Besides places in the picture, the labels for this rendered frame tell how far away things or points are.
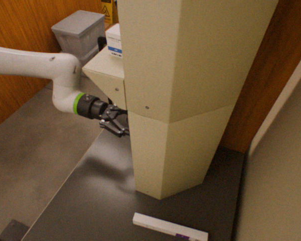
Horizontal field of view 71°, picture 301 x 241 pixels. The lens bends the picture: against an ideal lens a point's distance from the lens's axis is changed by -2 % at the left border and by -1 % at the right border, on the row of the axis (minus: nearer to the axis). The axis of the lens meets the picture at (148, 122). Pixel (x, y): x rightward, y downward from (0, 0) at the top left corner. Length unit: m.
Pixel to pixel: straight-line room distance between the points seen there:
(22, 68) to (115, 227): 0.67
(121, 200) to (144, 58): 0.64
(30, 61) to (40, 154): 1.62
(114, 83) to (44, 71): 0.42
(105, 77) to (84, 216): 0.60
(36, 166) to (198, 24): 2.12
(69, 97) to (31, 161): 1.57
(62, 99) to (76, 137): 1.52
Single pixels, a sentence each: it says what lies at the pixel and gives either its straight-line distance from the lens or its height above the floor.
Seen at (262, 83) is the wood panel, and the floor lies 1.34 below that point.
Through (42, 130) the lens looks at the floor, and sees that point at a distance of 2.60.
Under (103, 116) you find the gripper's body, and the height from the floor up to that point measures 1.21.
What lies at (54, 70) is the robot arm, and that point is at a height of 1.35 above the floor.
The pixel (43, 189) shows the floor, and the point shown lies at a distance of 2.18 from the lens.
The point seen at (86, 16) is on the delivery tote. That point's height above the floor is 0.65.
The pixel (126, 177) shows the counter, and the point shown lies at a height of 0.94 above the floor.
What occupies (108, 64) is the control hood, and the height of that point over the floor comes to 1.51.
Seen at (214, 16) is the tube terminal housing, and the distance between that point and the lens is 0.41.
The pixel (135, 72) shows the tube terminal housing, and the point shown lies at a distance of 0.45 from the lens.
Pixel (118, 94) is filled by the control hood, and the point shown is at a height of 1.46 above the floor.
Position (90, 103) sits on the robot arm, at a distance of 0.84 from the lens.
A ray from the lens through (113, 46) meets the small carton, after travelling 0.55.
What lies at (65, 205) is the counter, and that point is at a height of 0.94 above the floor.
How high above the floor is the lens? 1.80
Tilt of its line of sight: 49 degrees down
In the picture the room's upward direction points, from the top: straight up
